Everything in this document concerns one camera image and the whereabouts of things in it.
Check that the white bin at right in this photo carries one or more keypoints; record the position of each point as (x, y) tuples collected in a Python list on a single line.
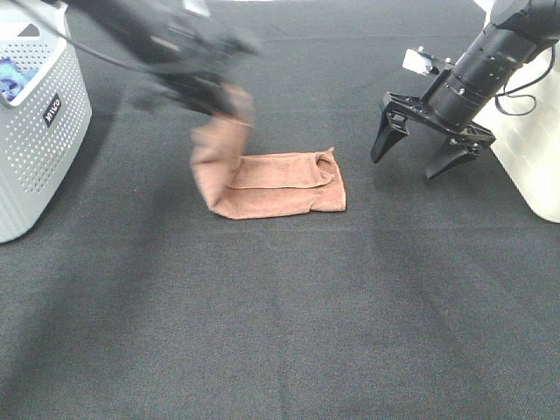
[(527, 142)]

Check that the blue towel in basket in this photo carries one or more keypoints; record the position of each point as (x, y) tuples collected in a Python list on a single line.
[(13, 80)]

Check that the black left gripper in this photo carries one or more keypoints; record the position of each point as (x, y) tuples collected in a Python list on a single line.
[(192, 55)]

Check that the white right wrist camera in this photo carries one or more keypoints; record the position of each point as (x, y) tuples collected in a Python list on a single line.
[(420, 62)]

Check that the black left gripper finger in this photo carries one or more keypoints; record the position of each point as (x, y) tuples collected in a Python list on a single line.
[(452, 153), (392, 129)]

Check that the brown terry towel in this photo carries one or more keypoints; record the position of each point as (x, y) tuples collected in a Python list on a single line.
[(239, 186)]

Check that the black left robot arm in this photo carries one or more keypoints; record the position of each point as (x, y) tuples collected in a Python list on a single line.
[(114, 17)]

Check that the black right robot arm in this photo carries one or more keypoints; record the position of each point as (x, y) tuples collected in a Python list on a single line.
[(516, 33)]

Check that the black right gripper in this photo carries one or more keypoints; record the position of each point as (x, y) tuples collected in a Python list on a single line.
[(416, 110)]

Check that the grey perforated laundry basket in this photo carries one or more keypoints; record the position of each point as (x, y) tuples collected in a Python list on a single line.
[(43, 127)]

